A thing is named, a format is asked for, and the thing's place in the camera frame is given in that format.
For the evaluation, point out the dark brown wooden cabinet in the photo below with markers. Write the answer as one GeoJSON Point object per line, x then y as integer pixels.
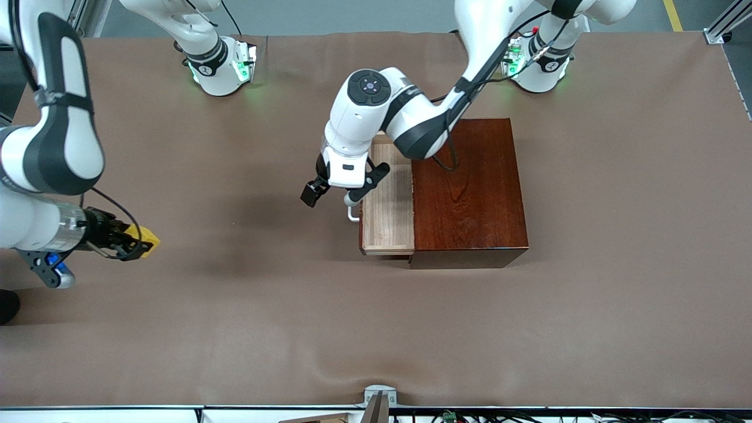
{"type": "Point", "coordinates": [476, 205]}

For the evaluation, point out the yellow block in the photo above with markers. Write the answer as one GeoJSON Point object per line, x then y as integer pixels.
{"type": "Point", "coordinates": [151, 236]}

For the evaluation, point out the aluminium extrusion beam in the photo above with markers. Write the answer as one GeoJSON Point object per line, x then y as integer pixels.
{"type": "Point", "coordinates": [725, 26]}

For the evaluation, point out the brown table cloth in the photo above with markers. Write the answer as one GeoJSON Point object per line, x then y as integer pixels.
{"type": "Point", "coordinates": [235, 323]}

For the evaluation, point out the yellow floor tape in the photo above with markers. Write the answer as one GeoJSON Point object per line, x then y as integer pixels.
{"type": "Point", "coordinates": [672, 14]}

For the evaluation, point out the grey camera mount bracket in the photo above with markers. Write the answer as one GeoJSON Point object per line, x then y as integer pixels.
{"type": "Point", "coordinates": [379, 395]}

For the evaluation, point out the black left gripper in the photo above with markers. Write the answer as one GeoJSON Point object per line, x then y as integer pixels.
{"type": "Point", "coordinates": [321, 173]}

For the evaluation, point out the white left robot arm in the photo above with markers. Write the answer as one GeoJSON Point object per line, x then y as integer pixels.
{"type": "Point", "coordinates": [358, 129]}

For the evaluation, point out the brown cardboard piece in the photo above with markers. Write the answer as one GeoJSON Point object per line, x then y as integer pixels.
{"type": "Point", "coordinates": [323, 419]}

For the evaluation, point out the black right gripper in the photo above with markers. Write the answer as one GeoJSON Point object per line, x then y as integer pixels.
{"type": "Point", "coordinates": [98, 228]}

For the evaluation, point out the grey metal frame post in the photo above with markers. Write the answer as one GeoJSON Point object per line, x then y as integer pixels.
{"type": "Point", "coordinates": [79, 14]}

